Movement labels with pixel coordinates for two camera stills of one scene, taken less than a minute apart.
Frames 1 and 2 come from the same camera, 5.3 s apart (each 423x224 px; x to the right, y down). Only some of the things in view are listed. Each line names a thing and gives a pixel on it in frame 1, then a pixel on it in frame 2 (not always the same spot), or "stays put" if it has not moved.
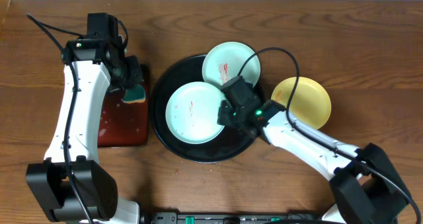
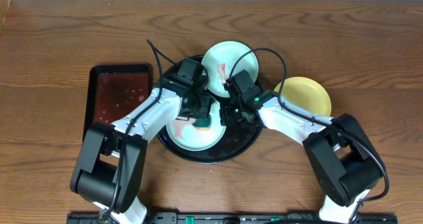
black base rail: [226, 217] stays put
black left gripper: [137, 76] → [208, 102]
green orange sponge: [134, 95] → [203, 124]
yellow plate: [310, 103] stays put
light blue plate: [224, 61] stays put
